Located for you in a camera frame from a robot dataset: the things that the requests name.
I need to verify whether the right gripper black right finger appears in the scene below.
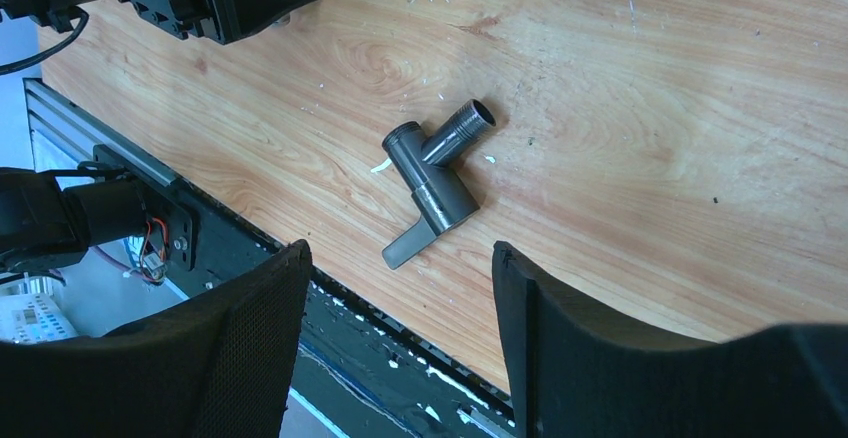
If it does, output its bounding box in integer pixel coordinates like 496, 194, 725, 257
492, 241, 847, 437

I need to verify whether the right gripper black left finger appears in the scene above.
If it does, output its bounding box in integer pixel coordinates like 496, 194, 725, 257
1, 240, 313, 437

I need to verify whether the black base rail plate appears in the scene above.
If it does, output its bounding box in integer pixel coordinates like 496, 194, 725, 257
24, 79, 517, 437

